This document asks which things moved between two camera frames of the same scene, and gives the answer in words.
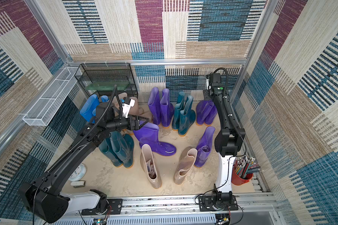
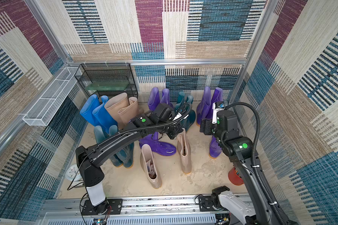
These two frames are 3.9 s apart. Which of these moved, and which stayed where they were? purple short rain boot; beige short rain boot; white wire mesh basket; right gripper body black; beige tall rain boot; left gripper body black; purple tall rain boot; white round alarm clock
Moved: beige tall rain boot; left gripper body black; right gripper body black
Stayed: white round alarm clock; beige short rain boot; white wire mesh basket; purple short rain boot; purple tall rain boot
